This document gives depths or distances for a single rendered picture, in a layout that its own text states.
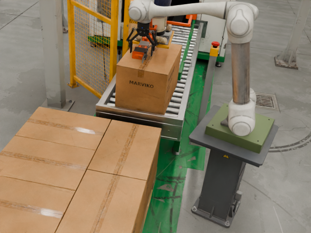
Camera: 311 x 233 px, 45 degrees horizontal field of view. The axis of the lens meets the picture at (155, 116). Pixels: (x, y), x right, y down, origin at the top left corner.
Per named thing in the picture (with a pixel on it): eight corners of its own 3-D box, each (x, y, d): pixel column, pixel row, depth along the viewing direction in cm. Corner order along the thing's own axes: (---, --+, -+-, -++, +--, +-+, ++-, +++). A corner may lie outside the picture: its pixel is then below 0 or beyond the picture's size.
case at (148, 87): (135, 77, 354) (138, 37, 332) (177, 85, 348) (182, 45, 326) (114, 109, 305) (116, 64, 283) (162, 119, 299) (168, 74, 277)
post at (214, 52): (193, 138, 374) (211, 45, 319) (200, 139, 373) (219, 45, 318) (193, 142, 368) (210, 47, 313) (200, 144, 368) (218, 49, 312)
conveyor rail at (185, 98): (197, 36, 495) (199, 22, 485) (201, 36, 495) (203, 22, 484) (174, 137, 304) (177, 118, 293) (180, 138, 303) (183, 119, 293)
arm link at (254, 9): (227, -4, 216) (226, 2, 205) (259, -1, 214) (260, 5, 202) (224, 19, 223) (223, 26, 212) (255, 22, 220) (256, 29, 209)
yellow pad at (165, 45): (162, 31, 311) (162, 25, 308) (174, 33, 310) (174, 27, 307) (155, 47, 283) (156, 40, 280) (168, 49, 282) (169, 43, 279)
